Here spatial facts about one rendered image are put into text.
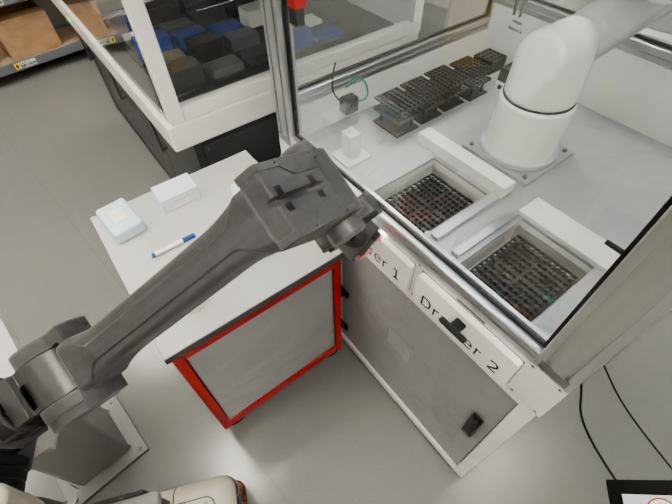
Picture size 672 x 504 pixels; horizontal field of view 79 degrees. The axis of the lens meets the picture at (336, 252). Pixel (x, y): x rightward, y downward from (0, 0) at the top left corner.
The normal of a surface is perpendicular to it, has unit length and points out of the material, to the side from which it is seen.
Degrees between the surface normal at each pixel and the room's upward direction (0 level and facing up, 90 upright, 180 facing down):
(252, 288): 0
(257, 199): 50
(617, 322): 90
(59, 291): 0
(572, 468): 0
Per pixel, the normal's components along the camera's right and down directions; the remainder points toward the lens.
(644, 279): -0.80, 0.48
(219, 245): -0.30, 0.16
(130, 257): -0.01, -0.62
